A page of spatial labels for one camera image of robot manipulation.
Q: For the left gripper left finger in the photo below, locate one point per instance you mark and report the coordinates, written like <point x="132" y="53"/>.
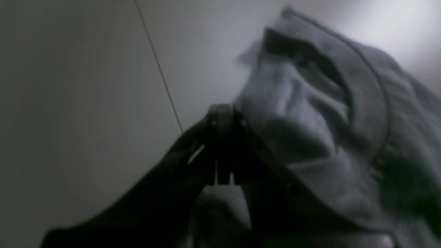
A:
<point x="155" y="212"/>

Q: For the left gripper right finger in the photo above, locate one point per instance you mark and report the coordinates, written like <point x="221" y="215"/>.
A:
<point x="283" y="210"/>

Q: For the grey T-shirt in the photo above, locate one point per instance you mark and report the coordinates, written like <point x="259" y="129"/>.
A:
<point x="360" y="132"/>

